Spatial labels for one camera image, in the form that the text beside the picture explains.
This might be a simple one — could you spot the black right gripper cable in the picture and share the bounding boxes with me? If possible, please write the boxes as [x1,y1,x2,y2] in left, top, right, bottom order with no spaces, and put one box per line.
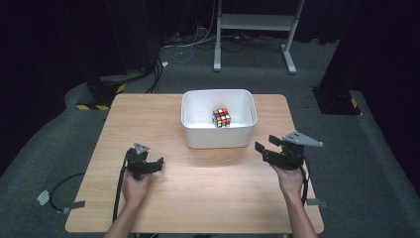
[298,158,310,206]

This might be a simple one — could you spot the white cable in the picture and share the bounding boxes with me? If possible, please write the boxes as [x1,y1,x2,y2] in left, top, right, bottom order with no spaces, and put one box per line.
[161,18,218,64]

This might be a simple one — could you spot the multicoloured puzzle cube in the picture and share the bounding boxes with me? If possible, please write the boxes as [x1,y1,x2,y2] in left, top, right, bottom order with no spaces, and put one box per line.
[212,107,232,129]

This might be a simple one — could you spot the tangle of black cables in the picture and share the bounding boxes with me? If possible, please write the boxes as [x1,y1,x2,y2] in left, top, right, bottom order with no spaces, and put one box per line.
[194,32,285,54]

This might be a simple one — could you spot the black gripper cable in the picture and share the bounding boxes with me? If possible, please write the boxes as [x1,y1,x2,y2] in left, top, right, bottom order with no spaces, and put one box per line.
[298,158,310,206]
[112,158,129,224]

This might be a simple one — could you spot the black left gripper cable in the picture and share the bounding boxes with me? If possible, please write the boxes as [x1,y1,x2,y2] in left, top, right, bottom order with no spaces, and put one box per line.
[112,158,129,224]

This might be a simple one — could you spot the person's left hand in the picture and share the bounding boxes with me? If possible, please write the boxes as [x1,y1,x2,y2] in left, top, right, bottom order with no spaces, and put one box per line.
[121,170,154,208]

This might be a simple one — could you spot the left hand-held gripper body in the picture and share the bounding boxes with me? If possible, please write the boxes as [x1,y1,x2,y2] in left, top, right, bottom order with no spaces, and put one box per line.
[124,142,152,180]

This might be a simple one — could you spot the white plastic bin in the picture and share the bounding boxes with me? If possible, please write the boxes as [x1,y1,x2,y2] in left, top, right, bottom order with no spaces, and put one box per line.
[180,88,259,150]

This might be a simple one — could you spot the white metal stand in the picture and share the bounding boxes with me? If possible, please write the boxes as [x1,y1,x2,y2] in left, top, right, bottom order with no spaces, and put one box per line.
[213,0,306,75]

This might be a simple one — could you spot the black floor cable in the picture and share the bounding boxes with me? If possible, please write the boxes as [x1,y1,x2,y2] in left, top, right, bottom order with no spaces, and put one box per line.
[49,172,86,212]

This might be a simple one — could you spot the black stand base striped tape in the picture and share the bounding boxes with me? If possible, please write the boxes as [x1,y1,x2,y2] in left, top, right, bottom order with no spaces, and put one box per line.
[76,73,127,112]

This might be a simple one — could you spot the grey tape strip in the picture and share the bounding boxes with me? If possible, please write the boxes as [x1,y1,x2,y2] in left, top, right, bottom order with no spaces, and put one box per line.
[60,200,86,214]
[306,197,329,209]

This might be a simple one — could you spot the person's right hand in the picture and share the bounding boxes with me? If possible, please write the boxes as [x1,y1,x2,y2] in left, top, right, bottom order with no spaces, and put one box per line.
[270,164,307,197]

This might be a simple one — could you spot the black cable bundle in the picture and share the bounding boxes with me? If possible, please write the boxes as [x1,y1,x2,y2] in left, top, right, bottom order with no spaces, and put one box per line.
[146,57,164,94]

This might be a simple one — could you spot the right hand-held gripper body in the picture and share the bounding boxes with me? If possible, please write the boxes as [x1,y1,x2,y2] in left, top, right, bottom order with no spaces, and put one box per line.
[262,131,324,172]

